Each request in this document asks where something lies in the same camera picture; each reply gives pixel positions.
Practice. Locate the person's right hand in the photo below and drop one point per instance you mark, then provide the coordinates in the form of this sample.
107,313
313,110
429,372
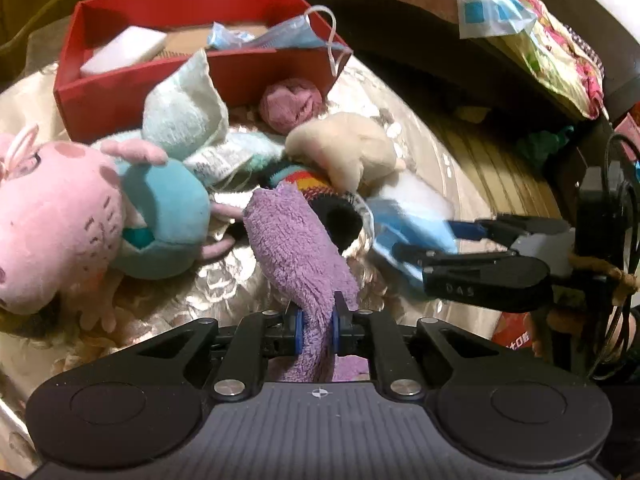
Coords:
605,272

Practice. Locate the white sponge block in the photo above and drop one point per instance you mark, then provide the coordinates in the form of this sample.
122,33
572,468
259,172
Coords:
125,50

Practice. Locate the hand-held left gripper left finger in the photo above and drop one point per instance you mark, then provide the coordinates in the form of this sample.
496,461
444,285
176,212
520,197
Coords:
298,331

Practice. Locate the pink floral quilt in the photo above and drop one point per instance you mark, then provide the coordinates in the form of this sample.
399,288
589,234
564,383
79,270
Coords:
540,25

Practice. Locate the shiny floral tablecloth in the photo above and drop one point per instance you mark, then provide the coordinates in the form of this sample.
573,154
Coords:
200,300

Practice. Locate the black striped sock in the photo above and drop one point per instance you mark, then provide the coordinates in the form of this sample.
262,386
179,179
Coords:
330,200

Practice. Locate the pink pig plush toy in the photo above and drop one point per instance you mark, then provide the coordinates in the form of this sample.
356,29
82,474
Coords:
55,220

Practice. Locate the green cloth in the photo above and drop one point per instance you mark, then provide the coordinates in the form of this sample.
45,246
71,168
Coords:
542,142

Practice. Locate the red cardboard box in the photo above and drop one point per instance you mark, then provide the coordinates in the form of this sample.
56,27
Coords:
240,72

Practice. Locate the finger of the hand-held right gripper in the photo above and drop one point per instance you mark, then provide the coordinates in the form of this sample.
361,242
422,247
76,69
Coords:
480,277
510,227

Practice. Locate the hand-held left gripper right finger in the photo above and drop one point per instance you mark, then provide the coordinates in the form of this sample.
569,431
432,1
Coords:
336,331

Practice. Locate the dark bed frame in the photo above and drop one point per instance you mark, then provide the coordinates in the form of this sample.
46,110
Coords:
400,45

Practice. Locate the light blue towel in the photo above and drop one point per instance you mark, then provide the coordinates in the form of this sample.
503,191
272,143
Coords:
180,110

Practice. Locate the brown bamboo mat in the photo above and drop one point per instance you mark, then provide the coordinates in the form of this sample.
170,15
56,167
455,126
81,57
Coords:
495,180

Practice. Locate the red snack packet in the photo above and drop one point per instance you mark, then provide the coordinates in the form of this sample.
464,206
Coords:
512,332

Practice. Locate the pink knitted sock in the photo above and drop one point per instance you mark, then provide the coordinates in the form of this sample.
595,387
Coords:
291,102

